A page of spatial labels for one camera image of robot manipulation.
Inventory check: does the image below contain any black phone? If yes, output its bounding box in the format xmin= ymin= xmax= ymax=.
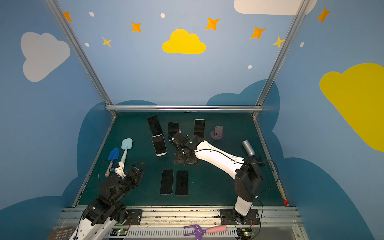
xmin=146 ymin=114 xmax=164 ymax=136
xmin=176 ymin=171 xmax=189 ymax=196
xmin=168 ymin=122 xmax=179 ymax=140

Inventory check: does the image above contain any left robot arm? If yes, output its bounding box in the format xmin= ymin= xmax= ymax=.
xmin=70 ymin=162 xmax=146 ymax=240

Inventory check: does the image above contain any small black phone stand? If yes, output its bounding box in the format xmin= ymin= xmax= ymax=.
xmin=174 ymin=150 xmax=199 ymax=165

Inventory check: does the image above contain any black folding phone stand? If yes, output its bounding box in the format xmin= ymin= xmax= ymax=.
xmin=147 ymin=118 xmax=164 ymax=137

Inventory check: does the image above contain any white framed phone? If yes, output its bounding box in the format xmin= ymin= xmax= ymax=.
xmin=151 ymin=134 xmax=167 ymax=157

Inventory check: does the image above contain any purple phone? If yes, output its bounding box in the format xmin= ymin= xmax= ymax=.
xmin=160 ymin=169 xmax=174 ymax=195

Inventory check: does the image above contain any light blue toy shovel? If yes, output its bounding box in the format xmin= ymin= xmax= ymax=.
xmin=121 ymin=138 xmax=133 ymax=164

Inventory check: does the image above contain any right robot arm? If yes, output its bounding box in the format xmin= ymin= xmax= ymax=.
xmin=170 ymin=132 xmax=264 ymax=224

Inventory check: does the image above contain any purple round phone stand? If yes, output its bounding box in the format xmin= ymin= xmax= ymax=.
xmin=211 ymin=126 xmax=224 ymax=140

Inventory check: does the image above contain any aluminium frame rail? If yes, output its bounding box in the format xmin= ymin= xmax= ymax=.
xmin=106 ymin=105 xmax=263 ymax=112

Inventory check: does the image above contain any silver screwdriver tool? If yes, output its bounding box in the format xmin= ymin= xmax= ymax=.
xmin=242 ymin=140 xmax=265 ymax=166

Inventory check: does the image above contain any phone on wooden stand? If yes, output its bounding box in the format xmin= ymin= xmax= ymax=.
xmin=194 ymin=119 xmax=206 ymax=139

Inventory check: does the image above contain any purple pink toy fork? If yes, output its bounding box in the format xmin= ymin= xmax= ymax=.
xmin=184 ymin=225 xmax=227 ymax=240

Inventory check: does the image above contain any brown perforated toy spatula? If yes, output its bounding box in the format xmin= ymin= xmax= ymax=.
xmin=49 ymin=227 xmax=75 ymax=240

